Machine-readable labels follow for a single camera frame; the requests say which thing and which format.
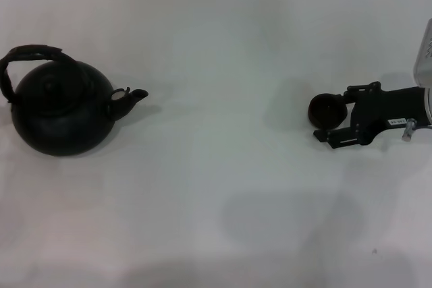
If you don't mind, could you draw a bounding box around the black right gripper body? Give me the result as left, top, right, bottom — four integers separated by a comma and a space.
350, 86, 431, 149

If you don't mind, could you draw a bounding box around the small dark brown teacup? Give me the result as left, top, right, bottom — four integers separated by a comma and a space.
307, 93, 347, 128

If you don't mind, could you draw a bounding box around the black round teapot with handle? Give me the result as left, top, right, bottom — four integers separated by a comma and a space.
0, 44, 150, 158

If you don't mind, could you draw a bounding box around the grey cable with metal plug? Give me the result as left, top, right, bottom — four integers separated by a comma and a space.
401, 117, 432, 142

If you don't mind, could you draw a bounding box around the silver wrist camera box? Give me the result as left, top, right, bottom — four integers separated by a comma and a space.
412, 17, 432, 88

